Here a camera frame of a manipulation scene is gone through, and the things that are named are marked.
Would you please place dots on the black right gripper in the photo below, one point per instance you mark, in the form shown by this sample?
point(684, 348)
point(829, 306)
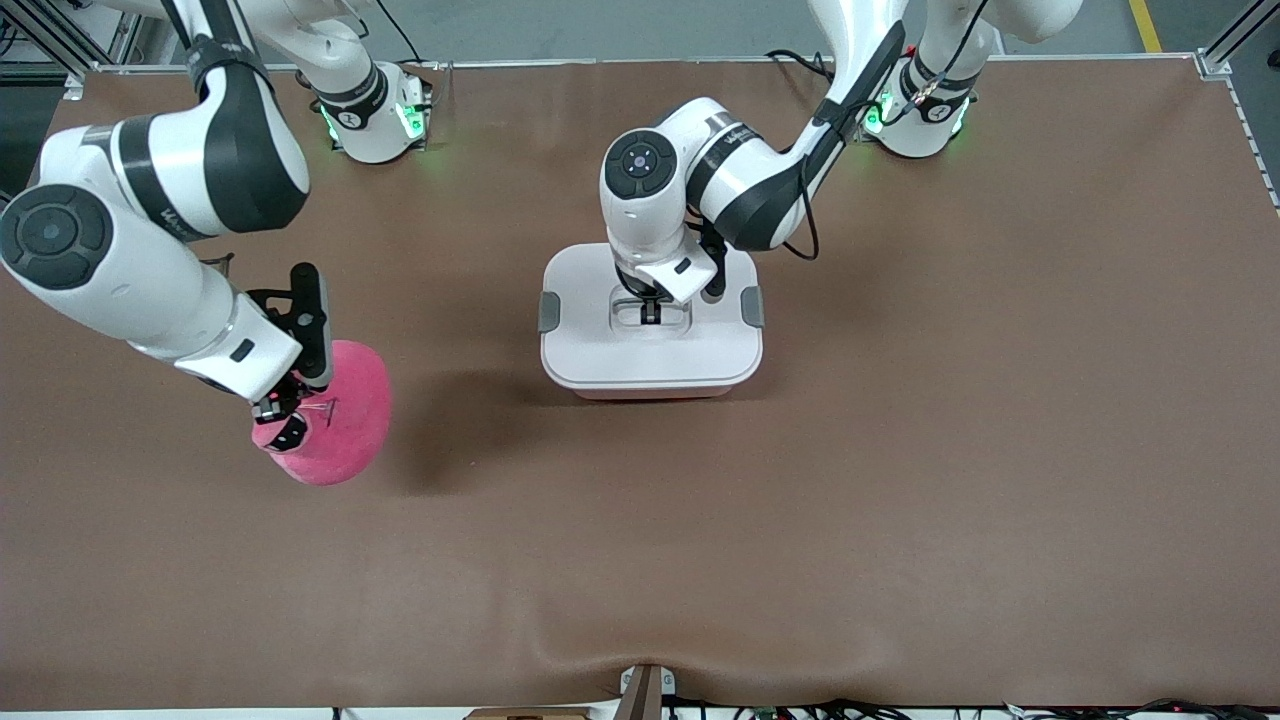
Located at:
point(276, 404)

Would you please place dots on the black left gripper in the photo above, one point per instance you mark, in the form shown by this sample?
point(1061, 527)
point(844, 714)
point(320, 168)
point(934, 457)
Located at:
point(648, 297)

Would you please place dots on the white box lid grey latches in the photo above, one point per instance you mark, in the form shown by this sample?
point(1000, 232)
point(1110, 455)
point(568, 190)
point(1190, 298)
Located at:
point(600, 350)

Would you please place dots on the pink plush toy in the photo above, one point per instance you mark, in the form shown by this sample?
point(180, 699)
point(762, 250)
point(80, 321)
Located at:
point(350, 420)

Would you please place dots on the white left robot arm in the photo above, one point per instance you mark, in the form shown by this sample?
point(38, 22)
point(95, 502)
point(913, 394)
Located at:
point(760, 180)

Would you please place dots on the pink plastic box base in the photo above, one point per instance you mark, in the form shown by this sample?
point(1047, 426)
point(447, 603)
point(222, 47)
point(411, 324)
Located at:
point(650, 394)

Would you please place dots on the brown table mat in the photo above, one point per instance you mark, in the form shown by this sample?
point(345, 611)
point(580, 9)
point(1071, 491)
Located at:
point(640, 550)

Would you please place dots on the metal table edge clamp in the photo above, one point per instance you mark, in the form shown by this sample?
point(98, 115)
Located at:
point(645, 695)

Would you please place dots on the brown wooden board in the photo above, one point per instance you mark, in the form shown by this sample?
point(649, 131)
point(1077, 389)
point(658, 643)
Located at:
point(530, 714)

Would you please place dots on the aluminium frame with diagonal strut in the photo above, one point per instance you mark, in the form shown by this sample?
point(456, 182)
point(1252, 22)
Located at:
point(125, 30)

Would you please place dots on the aluminium corner post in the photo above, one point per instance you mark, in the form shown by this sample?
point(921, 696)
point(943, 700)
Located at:
point(1235, 35)

